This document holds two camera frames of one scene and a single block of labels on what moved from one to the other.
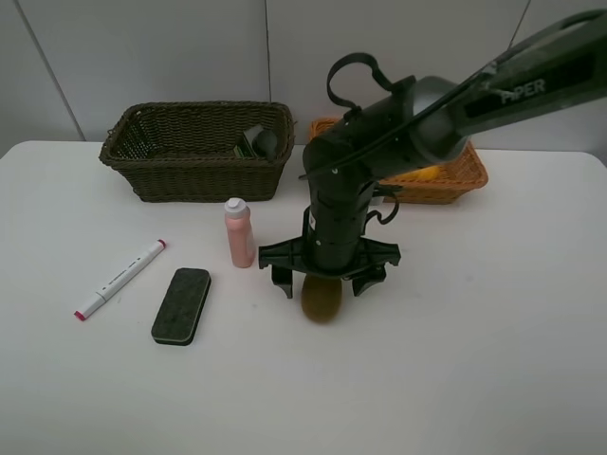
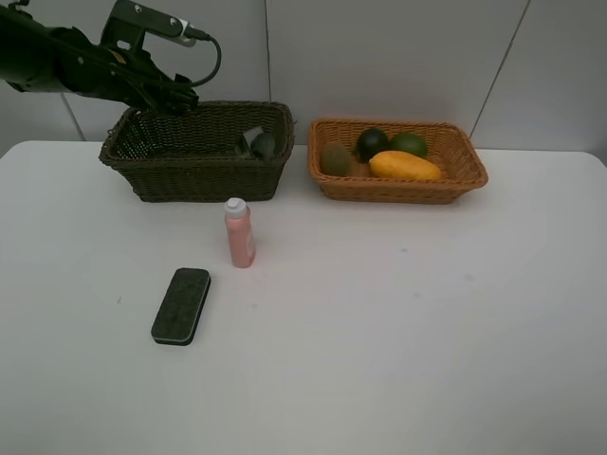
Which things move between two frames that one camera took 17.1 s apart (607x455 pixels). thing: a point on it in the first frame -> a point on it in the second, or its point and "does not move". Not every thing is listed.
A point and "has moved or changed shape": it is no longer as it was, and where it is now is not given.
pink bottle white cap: x=241 y=231 does not move
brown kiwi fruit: x=321 y=298 has moved or changed shape
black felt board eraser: x=179 y=314 does not move
